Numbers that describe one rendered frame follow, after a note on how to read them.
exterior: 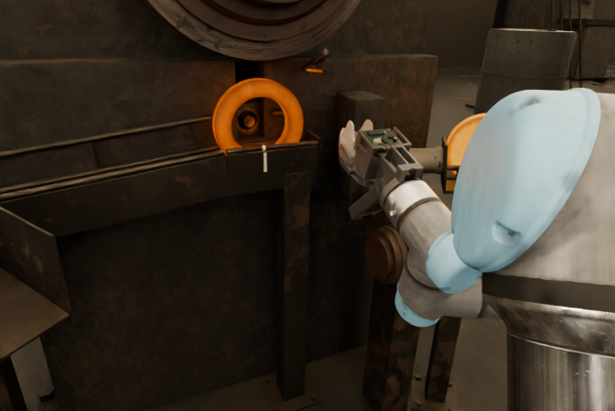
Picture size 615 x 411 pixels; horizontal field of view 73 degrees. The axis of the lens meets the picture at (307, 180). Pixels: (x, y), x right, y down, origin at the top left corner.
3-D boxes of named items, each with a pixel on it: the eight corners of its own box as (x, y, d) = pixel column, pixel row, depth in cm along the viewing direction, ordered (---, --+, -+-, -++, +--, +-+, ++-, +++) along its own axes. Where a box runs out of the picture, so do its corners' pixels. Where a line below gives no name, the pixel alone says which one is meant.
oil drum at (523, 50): (452, 139, 350) (470, 26, 317) (505, 133, 372) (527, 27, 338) (508, 161, 300) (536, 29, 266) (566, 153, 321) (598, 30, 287)
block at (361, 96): (329, 187, 104) (333, 90, 95) (357, 183, 107) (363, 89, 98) (348, 204, 95) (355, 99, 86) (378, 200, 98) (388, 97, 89)
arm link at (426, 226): (431, 307, 54) (449, 265, 48) (390, 244, 62) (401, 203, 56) (480, 289, 56) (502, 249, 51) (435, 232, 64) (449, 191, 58)
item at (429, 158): (400, 168, 96) (400, 144, 94) (441, 168, 94) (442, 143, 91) (399, 178, 90) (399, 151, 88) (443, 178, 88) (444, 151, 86)
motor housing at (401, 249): (349, 392, 114) (363, 218, 94) (415, 369, 122) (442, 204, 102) (373, 433, 103) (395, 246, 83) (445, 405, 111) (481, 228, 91)
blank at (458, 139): (446, 113, 88) (447, 116, 85) (526, 111, 84) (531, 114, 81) (443, 181, 93) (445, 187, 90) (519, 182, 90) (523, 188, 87)
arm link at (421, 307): (468, 335, 63) (491, 293, 56) (393, 329, 63) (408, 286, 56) (457, 291, 69) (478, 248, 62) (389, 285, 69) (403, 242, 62)
